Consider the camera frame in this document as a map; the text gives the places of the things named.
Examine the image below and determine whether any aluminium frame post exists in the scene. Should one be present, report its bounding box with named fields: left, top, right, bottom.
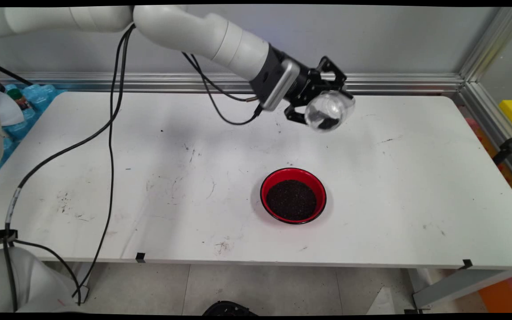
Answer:
left=458, top=7, right=512, bottom=85

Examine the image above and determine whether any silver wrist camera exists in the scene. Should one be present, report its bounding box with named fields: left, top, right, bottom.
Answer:
left=260, top=60, right=301, bottom=112

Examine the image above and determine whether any black cable white label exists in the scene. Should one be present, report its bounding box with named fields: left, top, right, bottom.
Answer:
left=4, top=24, right=136, bottom=232

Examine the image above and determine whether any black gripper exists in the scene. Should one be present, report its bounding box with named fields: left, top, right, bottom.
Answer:
left=250, top=43, right=354, bottom=126

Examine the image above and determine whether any red bowl black rim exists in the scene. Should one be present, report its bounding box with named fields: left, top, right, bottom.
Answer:
left=260, top=168, right=328, bottom=225

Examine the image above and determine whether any blue water bottle pack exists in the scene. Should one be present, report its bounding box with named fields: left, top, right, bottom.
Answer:
left=0, top=84, right=68, bottom=183

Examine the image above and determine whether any black round floor object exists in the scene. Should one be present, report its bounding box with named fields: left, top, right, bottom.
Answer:
left=202, top=301, right=259, bottom=316

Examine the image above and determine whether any black power cable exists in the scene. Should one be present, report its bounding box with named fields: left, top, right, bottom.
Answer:
left=0, top=59, right=33, bottom=86

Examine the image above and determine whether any grey table leg brace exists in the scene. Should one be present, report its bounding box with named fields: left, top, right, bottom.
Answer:
left=412, top=267, right=512, bottom=309

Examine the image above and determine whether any large black granules pile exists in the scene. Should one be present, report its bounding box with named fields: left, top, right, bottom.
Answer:
left=266, top=179, right=318, bottom=221

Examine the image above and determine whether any bottle with green cap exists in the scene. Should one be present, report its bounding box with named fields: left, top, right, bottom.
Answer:
left=6, top=88, right=32, bottom=111

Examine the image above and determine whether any white plastic container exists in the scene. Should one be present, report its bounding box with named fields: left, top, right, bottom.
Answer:
left=0, top=91, right=24, bottom=126

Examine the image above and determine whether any long aluminium frame rail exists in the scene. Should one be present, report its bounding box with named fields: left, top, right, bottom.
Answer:
left=0, top=72, right=464, bottom=95

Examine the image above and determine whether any orange box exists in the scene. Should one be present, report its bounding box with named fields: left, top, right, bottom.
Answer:
left=478, top=270, right=512, bottom=313

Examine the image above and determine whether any long black cable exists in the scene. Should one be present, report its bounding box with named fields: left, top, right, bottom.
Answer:
left=12, top=24, right=265, bottom=306

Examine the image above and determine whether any clear plastic jar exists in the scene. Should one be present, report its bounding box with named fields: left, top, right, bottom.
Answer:
left=304, top=90, right=356, bottom=132

